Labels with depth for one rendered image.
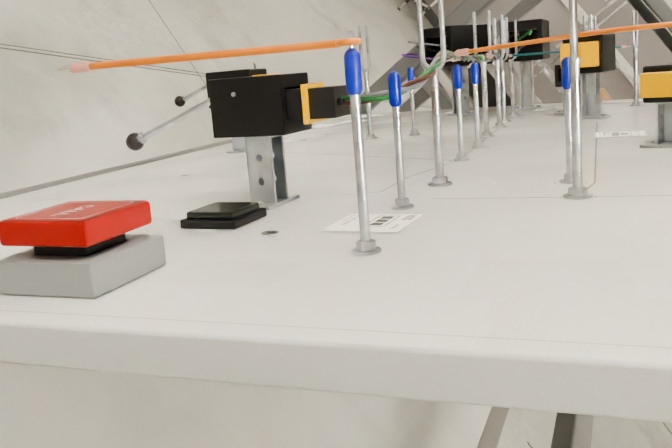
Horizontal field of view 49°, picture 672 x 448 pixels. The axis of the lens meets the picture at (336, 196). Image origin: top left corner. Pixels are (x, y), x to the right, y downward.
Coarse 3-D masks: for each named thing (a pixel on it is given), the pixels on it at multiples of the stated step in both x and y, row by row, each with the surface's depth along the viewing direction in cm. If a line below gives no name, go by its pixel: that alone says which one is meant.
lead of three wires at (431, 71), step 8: (432, 64) 52; (440, 64) 53; (424, 72) 51; (432, 72) 51; (416, 80) 49; (424, 80) 50; (408, 88) 49; (416, 88) 49; (344, 96) 49; (360, 96) 49; (368, 96) 49; (376, 96) 49; (384, 96) 49; (344, 104) 49
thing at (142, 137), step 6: (234, 96) 50; (204, 102) 53; (192, 108) 54; (198, 108) 53; (204, 108) 53; (180, 114) 54; (186, 114) 54; (192, 114) 54; (168, 120) 55; (174, 120) 54; (180, 120) 54; (162, 126) 55; (168, 126) 55; (150, 132) 56; (156, 132) 55; (138, 138) 56; (144, 138) 56
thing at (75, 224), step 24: (24, 216) 35; (48, 216) 34; (72, 216) 34; (96, 216) 33; (120, 216) 34; (144, 216) 36; (0, 240) 34; (24, 240) 34; (48, 240) 33; (72, 240) 32; (96, 240) 33; (120, 240) 36
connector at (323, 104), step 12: (288, 96) 49; (300, 96) 49; (312, 96) 48; (324, 96) 48; (336, 96) 48; (288, 108) 49; (300, 108) 49; (312, 108) 49; (324, 108) 48; (336, 108) 48; (348, 108) 51; (288, 120) 49
